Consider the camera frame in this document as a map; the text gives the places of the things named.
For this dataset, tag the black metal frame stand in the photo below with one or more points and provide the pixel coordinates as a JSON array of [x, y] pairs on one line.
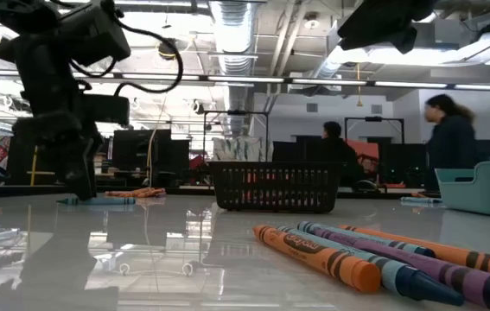
[[236, 112], [373, 118]]

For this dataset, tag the black slotted plastic basket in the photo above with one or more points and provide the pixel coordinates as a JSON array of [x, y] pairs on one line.
[[275, 166]]

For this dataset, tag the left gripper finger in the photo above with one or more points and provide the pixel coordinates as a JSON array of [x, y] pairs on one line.
[[76, 177], [89, 173]]

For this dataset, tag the person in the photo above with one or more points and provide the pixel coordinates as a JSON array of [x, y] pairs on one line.
[[452, 142], [337, 151]]

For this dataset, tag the orange partition cloth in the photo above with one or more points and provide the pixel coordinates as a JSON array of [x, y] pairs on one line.
[[367, 151]]

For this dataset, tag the black overhead camera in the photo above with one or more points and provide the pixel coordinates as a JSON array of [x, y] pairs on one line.
[[167, 49]]

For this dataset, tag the purple crayon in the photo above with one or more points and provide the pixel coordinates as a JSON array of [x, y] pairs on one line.
[[439, 268]]

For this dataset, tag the long ceiling light strip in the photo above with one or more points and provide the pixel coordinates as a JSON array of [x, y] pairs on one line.
[[244, 79]]

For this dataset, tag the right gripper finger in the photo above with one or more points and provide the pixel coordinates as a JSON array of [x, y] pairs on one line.
[[402, 36], [363, 32]]

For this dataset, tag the white patterned cloth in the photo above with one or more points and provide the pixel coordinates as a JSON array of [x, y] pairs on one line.
[[240, 149]]

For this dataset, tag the black partition panel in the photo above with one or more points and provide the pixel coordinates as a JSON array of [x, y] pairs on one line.
[[296, 151], [400, 164]]

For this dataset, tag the blue crayon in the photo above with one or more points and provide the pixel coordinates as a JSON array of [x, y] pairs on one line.
[[110, 201], [421, 201], [374, 239], [396, 276]]

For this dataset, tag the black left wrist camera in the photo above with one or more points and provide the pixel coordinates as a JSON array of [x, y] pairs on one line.
[[97, 34]]

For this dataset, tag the orange crayon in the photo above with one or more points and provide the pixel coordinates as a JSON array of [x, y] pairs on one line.
[[151, 192], [132, 193], [309, 252], [418, 195], [465, 255]]

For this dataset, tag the teal plastic bin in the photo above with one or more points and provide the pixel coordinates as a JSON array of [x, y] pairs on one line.
[[486, 194]]

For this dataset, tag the round ceiling fixture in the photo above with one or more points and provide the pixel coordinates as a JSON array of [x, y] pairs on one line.
[[311, 20]]

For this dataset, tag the grey wall vent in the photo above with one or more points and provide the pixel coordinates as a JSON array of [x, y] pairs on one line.
[[311, 108], [376, 109]]

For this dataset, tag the black partition wall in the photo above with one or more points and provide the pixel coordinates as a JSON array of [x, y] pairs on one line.
[[141, 155], [20, 168]]

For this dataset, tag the silver ventilation duct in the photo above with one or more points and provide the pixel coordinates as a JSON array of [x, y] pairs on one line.
[[233, 43], [328, 65]]

